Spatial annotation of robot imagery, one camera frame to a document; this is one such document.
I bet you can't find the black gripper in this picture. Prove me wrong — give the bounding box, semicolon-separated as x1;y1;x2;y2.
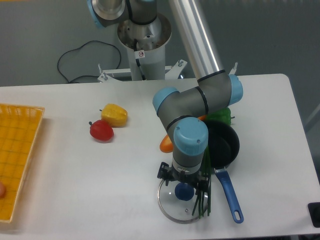
157;162;210;195

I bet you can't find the glass lid blue knob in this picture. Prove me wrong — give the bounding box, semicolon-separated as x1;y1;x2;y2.
157;180;200;224

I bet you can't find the green scallion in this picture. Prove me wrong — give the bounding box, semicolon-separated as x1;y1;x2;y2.
192;146;212;219

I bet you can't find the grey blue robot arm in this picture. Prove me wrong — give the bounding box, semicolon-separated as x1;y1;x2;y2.
87;0;243;192

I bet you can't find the orange baguette bread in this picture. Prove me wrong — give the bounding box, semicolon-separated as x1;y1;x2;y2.
159;114;208;153

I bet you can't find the green bell pepper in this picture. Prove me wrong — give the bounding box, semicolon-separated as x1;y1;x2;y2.
205;107;234;126

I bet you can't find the yellow bell pepper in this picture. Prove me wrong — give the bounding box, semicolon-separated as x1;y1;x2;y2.
100;103;128;128

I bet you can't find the red bell pepper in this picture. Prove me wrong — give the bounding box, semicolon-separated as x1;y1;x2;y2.
88;119;114;143

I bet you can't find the black device at edge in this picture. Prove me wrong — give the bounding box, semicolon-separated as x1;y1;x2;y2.
307;202;320;228

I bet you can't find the yellow plastic basket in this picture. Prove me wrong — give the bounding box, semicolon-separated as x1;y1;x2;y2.
0;103;45;223

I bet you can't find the black pot blue handle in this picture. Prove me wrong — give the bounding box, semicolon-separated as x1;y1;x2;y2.
204;120;244;224

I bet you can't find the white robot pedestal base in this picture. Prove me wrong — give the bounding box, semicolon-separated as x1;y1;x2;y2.
97;13;238;83

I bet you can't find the black cable on floor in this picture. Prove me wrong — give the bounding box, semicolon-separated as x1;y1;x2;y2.
57;40;122;84

